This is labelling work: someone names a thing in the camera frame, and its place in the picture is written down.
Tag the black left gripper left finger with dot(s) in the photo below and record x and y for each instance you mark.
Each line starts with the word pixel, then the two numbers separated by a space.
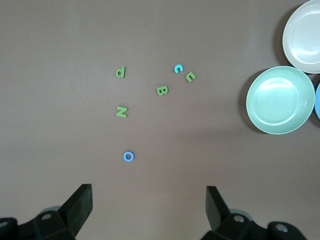
pixel 75 210

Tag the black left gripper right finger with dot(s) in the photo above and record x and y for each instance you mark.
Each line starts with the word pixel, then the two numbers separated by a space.
pixel 216 212

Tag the green foam letter N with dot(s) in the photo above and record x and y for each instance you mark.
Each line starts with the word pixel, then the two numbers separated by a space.
pixel 121 111

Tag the green foam letter B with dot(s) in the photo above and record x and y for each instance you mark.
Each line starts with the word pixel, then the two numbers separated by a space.
pixel 162 91

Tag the green foam letter U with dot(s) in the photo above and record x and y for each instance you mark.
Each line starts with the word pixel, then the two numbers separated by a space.
pixel 188 77

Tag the green foam letter P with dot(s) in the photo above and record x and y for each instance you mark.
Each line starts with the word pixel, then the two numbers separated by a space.
pixel 123 71

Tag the blue foam letter O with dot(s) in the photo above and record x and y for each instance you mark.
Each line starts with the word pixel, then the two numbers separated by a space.
pixel 124 156

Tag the light green plate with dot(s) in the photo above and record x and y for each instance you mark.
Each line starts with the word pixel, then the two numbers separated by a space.
pixel 280 100

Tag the teal foam letter C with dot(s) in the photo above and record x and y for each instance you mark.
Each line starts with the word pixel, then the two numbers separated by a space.
pixel 175 68

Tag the blue plate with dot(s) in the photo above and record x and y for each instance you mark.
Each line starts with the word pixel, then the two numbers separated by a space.
pixel 318 102

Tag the brown table cover sheet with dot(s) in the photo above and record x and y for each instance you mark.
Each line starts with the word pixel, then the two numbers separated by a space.
pixel 62 50

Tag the pale pink plate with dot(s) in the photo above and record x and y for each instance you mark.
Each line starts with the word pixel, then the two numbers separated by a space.
pixel 305 37

